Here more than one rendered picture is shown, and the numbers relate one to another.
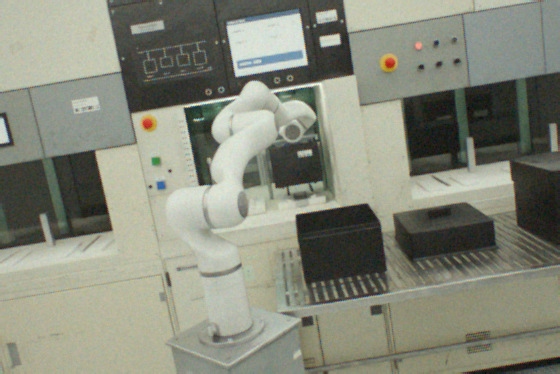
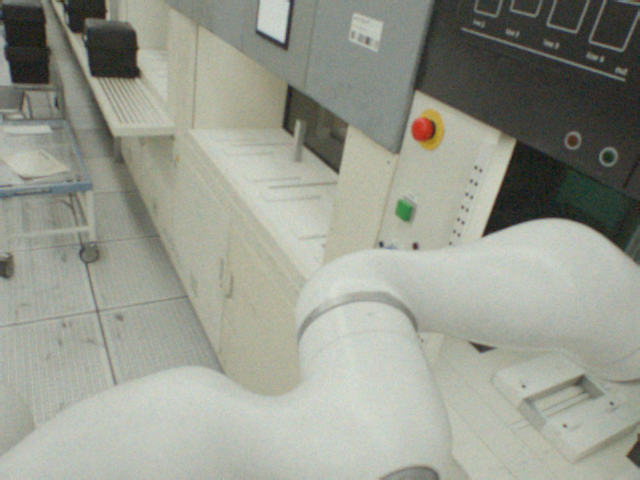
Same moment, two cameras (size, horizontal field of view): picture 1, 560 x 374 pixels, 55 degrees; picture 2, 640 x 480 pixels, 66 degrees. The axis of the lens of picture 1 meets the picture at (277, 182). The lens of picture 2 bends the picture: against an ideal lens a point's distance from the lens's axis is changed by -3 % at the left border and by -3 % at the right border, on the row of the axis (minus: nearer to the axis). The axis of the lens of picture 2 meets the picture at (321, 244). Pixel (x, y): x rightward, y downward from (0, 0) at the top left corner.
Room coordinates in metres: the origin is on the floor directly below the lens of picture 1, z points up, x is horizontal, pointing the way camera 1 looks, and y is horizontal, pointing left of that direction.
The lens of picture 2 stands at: (1.56, -0.15, 1.58)
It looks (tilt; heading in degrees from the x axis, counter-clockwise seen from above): 30 degrees down; 56
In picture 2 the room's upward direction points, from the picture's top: 11 degrees clockwise
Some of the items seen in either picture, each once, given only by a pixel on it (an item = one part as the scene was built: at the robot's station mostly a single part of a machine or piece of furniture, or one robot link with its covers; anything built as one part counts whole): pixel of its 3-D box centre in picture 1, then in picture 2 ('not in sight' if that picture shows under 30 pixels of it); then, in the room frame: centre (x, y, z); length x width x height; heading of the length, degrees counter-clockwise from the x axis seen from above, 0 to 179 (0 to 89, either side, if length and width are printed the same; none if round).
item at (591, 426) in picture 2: (242, 206); (565, 398); (2.43, 0.18, 0.89); 0.22 x 0.21 x 0.04; 0
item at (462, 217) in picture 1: (440, 225); not in sight; (1.87, -0.55, 0.83); 0.29 x 0.29 x 0.13; 88
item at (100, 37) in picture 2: not in sight; (110, 48); (2.02, 2.94, 0.93); 0.30 x 0.28 x 0.26; 87
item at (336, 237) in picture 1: (338, 241); not in sight; (1.83, -0.17, 0.85); 0.28 x 0.28 x 0.17; 88
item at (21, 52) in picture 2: not in sight; (27, 60); (1.63, 4.03, 0.59); 0.30 x 0.28 x 0.26; 89
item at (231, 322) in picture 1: (226, 299); not in sight; (1.44, 0.20, 0.85); 0.19 x 0.19 x 0.18
